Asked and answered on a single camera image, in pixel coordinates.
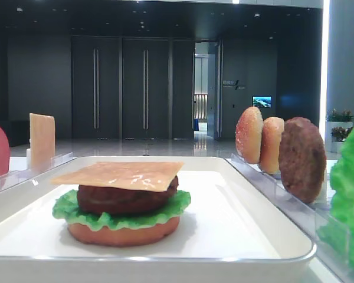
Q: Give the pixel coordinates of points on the wall display screen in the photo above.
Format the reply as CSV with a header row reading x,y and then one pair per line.
x,y
262,101

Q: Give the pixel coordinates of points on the sesame bun top rear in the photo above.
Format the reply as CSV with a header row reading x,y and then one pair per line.
x,y
248,135

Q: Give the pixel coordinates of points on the brown meat patty on tray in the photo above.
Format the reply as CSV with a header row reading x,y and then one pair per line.
x,y
116,201

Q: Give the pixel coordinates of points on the bun half right front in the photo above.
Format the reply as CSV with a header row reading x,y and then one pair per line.
x,y
270,143

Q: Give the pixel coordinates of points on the bottom bun slice on tray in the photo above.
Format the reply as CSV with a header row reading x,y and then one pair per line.
x,y
124,237

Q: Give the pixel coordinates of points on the orange cheese slice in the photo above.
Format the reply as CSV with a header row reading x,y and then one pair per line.
x,y
42,139
147,176

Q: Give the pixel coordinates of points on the standing brown meat patty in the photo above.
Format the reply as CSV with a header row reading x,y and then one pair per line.
x,y
302,159

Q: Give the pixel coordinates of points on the clear left long rail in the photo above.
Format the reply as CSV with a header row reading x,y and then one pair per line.
x,y
17,176

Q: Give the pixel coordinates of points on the cream metal tray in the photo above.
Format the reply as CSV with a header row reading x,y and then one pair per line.
x,y
229,233

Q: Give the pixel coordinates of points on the orange cheese slice rear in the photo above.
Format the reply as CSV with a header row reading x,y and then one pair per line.
x,y
42,139

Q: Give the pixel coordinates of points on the green lettuce leaf on tray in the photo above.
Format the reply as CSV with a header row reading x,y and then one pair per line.
x,y
66,207

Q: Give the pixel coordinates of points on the clear right long rail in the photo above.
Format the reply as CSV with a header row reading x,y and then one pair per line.
x,y
309,218

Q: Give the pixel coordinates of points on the standing green lettuce leaf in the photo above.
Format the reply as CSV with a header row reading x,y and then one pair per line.
x,y
346,191

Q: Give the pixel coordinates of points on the orange cheese slice front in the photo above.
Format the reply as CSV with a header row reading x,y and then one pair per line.
x,y
147,176

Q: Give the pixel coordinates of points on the dark double door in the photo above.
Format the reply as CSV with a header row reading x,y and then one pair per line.
x,y
137,88

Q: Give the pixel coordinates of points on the potted plants white planter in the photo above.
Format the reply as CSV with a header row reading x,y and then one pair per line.
x,y
338,126

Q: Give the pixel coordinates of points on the clear long rail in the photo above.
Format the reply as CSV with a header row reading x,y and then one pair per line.
x,y
17,176
309,218

